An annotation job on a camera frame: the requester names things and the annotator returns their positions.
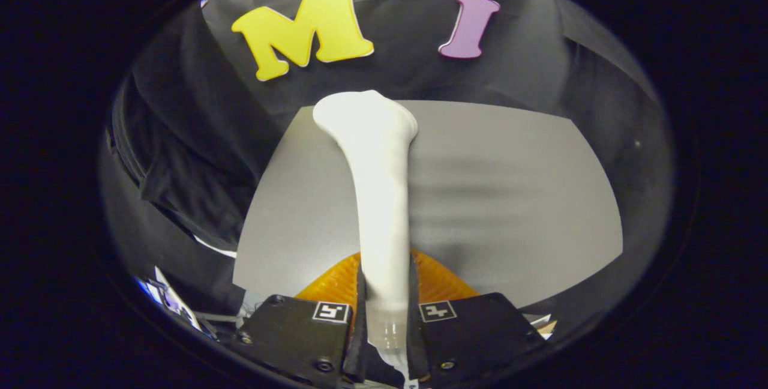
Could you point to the grey cabinet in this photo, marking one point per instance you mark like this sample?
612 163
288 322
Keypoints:
510 197

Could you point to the black suit jacket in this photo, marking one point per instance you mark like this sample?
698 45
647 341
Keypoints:
192 137

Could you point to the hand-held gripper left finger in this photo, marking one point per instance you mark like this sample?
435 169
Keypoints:
358 347

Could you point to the black backdrop cloth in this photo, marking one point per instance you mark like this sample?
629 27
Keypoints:
408 35

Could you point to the white and blue object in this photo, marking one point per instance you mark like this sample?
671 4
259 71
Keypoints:
165 293

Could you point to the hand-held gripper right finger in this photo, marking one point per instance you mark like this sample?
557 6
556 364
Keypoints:
416 347

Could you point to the small cardboard box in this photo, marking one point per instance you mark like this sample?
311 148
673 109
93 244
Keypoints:
543 326

